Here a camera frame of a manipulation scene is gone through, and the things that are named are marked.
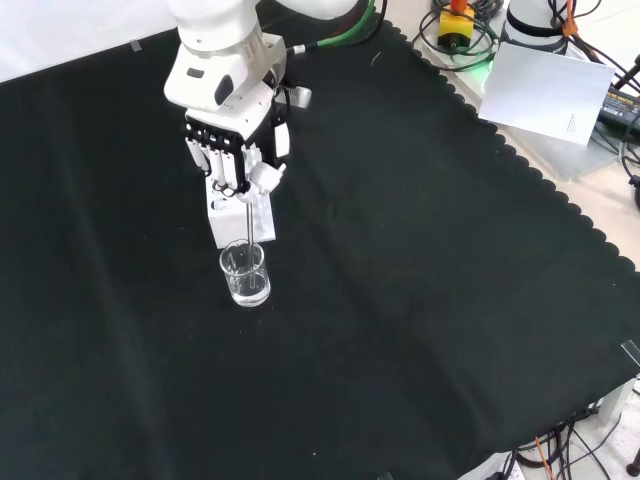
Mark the orange cable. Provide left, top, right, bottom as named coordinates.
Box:
left=558, top=0, right=577, bottom=37

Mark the clear glass beaker with water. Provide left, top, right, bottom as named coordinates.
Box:
left=218, top=239, right=272, bottom=308

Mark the white test tube rack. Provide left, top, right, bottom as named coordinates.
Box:
left=205, top=179, right=278, bottom=250

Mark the black power adapter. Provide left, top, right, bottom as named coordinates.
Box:
left=597, top=84, right=640, bottom=134

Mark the clear glass rod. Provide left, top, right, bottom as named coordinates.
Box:
left=242, top=197, right=259, bottom=296

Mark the green cable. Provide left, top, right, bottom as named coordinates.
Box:
left=292, top=0, right=389, bottom=54

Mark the pale white board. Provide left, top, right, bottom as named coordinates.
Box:
left=477, top=39, right=617, bottom=147

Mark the yellow stop button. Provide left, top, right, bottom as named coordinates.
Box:
left=437, top=0, right=476, bottom=52

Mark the black bench cloth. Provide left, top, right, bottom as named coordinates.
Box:
left=0, top=14, right=640, bottom=480

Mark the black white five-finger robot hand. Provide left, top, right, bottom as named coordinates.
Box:
left=164, top=44, right=314, bottom=205

